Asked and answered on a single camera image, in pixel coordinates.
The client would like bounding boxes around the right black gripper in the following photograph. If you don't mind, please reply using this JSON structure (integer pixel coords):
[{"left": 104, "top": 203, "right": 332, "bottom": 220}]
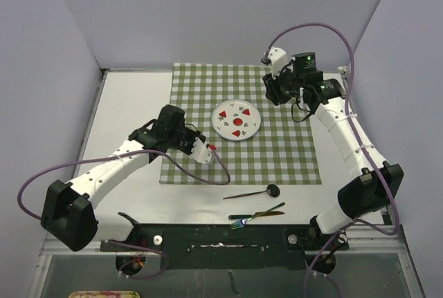
[{"left": 264, "top": 64, "right": 303, "bottom": 106}]

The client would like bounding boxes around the white plate with strawberries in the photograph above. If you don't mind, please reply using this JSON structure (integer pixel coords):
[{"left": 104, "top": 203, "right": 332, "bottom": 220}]
[{"left": 211, "top": 100, "right": 262, "bottom": 142}]

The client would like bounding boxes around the green white checkered tablecloth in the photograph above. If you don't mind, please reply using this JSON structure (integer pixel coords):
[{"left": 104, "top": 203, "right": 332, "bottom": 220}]
[{"left": 170, "top": 63, "right": 321, "bottom": 185}]

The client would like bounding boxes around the black spoon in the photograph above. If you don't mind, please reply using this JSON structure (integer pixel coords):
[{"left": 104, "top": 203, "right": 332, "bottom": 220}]
[{"left": 224, "top": 184, "right": 281, "bottom": 200}]

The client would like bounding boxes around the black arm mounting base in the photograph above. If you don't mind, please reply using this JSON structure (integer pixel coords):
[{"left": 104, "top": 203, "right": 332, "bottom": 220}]
[{"left": 100, "top": 225, "right": 349, "bottom": 275}]

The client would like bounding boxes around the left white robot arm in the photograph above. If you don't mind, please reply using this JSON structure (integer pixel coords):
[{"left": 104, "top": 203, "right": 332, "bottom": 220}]
[{"left": 40, "top": 104, "right": 213, "bottom": 252}]

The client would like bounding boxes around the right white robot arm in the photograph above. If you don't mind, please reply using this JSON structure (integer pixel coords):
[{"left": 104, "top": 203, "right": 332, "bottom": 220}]
[{"left": 263, "top": 47, "right": 404, "bottom": 249}]

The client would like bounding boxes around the iridescent rainbow fork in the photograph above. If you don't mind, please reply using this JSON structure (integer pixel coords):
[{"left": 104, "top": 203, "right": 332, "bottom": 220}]
[{"left": 230, "top": 203, "right": 285, "bottom": 230}]

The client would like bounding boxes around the yellow rimmed tray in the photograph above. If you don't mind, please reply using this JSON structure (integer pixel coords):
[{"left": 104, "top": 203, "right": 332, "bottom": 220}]
[{"left": 69, "top": 290, "right": 141, "bottom": 298}]

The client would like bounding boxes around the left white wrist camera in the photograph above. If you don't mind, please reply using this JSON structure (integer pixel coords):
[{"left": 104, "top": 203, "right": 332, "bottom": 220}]
[{"left": 191, "top": 138, "right": 215, "bottom": 165}]

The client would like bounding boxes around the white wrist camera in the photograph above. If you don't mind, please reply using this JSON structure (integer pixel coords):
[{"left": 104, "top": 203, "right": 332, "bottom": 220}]
[
  {"left": 191, "top": 138, "right": 215, "bottom": 165},
  {"left": 260, "top": 47, "right": 289, "bottom": 79}
]

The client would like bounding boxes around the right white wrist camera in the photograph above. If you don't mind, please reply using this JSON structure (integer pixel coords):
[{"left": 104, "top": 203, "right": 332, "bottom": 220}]
[{"left": 260, "top": 47, "right": 289, "bottom": 79}]

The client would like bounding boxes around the green handled knife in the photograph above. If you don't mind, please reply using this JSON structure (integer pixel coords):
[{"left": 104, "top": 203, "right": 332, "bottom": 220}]
[{"left": 228, "top": 211, "right": 284, "bottom": 221}]

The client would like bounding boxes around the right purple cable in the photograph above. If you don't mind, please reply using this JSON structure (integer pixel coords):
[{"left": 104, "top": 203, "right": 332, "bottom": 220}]
[{"left": 262, "top": 23, "right": 401, "bottom": 298}]

